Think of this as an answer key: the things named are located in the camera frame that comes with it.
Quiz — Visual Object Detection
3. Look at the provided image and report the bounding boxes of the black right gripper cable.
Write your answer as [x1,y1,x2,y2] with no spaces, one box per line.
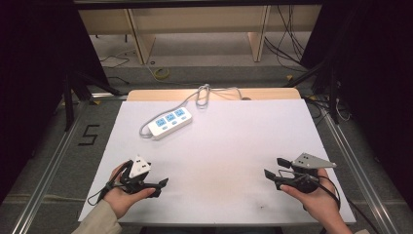
[316,175,382,234]

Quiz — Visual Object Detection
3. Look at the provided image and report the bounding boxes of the white power strip cable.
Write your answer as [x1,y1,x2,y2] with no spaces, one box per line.
[138,83,251,140]

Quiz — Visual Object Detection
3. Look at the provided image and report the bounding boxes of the white table cover sheet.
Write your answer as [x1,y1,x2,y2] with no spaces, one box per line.
[78,98,357,227]

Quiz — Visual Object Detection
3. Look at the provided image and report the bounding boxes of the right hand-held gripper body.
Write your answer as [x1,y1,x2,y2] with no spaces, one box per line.
[274,152,338,195]

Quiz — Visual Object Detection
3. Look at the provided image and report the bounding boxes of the aluminium floor rail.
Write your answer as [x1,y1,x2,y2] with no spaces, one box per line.
[319,105,401,234]
[11,93,129,234]

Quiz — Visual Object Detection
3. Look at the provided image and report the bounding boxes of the person's left hand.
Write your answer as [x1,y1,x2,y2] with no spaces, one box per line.
[103,161,157,219]

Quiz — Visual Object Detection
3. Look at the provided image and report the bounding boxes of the yellow coiled cable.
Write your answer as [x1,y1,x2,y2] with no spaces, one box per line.
[153,66,170,81]

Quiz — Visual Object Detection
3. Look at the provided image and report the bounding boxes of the thin black floor cable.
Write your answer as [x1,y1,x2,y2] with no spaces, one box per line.
[98,54,131,86]

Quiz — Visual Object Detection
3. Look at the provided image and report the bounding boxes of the person's right hand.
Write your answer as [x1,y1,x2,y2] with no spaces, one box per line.
[279,168,343,225]

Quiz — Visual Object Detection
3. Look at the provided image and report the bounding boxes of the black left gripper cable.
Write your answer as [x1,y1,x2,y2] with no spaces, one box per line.
[87,160,131,208]

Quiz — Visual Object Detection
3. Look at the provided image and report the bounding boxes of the black metal stand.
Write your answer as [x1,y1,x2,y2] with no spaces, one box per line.
[62,69,124,132]
[284,58,343,125]

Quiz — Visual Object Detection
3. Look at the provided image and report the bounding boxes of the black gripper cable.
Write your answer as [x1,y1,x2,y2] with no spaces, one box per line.
[316,175,382,234]
[87,160,131,208]

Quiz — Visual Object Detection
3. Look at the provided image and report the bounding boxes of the white power strip blue sockets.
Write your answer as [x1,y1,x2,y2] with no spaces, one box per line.
[147,106,193,141]

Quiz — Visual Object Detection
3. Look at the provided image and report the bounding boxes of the light wooden shelf unit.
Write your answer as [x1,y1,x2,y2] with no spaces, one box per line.
[77,4,323,66]

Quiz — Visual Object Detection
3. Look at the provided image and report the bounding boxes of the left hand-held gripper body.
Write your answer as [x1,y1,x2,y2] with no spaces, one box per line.
[119,155,162,198]

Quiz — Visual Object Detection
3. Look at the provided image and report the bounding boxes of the black curtain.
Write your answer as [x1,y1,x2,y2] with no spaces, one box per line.
[0,0,110,204]
[300,0,413,211]

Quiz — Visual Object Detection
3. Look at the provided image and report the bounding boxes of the black floor cables bundle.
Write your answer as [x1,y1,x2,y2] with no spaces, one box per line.
[264,4,310,73]

